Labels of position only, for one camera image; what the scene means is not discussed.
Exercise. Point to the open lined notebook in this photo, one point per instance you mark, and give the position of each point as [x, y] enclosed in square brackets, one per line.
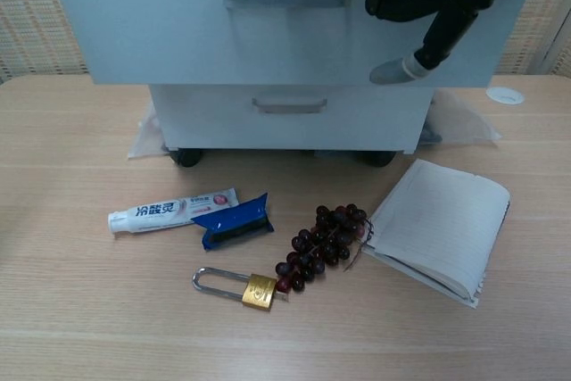
[441, 229]

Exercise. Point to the brass padlock with long shackle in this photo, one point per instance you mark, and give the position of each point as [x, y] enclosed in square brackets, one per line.
[259, 292]

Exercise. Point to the dark purple grape bunch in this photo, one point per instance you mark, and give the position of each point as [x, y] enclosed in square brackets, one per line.
[323, 242]

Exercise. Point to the black caster wheel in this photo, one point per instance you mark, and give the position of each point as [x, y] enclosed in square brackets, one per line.
[377, 159]
[187, 158]

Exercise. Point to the blue snack packet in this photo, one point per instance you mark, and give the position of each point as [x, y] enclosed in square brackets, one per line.
[236, 222]

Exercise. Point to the white toothpaste tube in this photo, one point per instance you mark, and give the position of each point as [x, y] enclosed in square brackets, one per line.
[156, 216]

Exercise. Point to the translucent plastic bag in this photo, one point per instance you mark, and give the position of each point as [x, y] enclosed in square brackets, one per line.
[464, 126]

